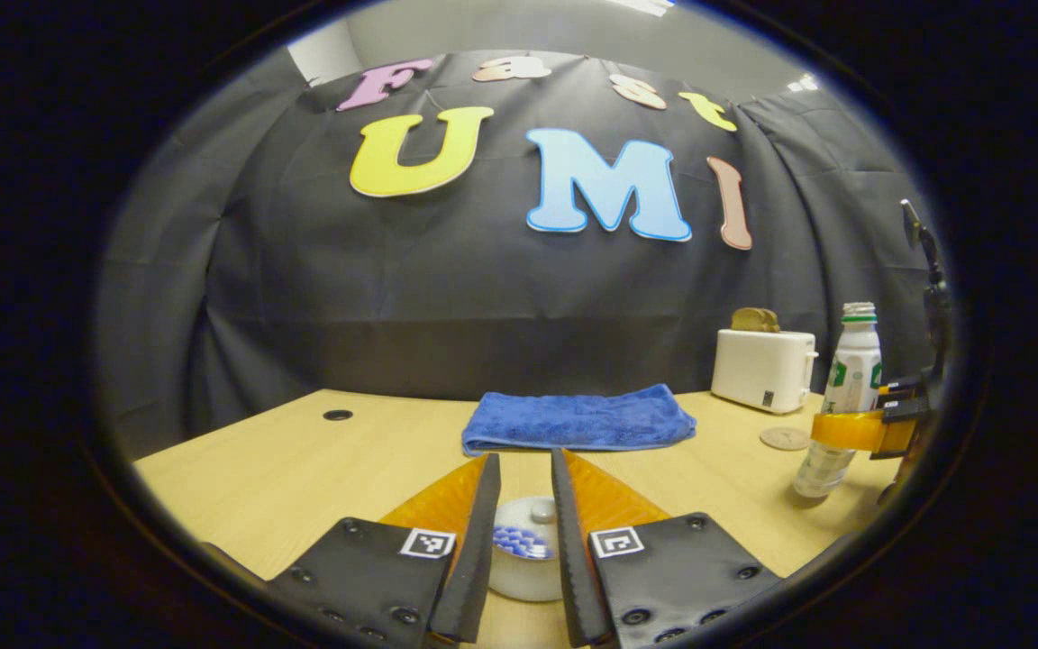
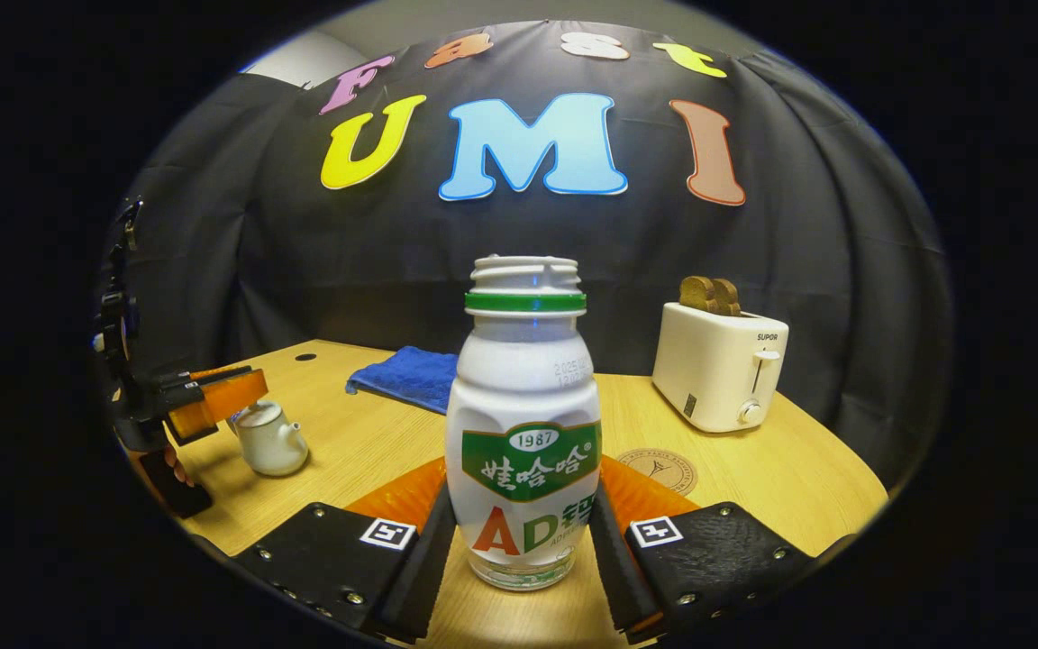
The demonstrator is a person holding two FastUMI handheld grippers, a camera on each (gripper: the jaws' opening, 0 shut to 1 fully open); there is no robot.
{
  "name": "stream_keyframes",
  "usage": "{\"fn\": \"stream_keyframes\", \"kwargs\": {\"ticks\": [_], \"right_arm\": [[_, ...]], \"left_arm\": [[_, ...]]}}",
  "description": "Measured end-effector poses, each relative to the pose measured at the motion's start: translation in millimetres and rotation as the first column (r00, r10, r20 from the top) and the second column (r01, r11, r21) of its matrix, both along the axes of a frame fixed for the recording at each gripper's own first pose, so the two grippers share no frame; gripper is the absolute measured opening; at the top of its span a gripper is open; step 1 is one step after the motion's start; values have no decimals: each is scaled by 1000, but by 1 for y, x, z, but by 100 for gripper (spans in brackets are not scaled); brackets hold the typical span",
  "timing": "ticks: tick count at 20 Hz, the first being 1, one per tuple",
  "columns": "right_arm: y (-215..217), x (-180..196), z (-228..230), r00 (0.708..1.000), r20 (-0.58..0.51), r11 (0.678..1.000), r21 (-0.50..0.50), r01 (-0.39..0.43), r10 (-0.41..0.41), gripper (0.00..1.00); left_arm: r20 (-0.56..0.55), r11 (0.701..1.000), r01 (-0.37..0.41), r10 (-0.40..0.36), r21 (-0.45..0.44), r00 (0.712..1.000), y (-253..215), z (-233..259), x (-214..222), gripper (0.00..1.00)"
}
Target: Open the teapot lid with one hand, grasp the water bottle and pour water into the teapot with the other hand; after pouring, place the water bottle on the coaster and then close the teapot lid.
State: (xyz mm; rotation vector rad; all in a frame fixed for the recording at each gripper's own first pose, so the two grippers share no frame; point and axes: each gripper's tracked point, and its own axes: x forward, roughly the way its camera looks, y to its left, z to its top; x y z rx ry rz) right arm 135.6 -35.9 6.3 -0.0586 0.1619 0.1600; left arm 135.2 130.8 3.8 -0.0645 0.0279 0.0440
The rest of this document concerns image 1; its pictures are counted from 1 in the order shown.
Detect black backdrop cloth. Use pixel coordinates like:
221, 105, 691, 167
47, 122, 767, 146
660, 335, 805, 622
96, 50, 948, 461

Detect white water bottle green label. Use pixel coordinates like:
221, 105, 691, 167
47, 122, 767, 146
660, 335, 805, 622
793, 302, 883, 499

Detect blue towel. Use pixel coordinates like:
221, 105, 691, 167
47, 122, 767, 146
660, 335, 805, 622
461, 384, 698, 455

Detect dark metal stand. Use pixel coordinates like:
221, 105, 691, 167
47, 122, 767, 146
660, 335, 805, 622
900, 198, 954, 384

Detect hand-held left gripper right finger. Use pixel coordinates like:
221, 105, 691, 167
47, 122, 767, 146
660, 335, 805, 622
551, 448, 786, 648

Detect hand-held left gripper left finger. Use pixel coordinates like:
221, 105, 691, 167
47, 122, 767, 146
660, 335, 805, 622
267, 452, 502, 646

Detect white toaster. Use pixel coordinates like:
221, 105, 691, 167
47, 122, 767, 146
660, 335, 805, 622
711, 328, 818, 416

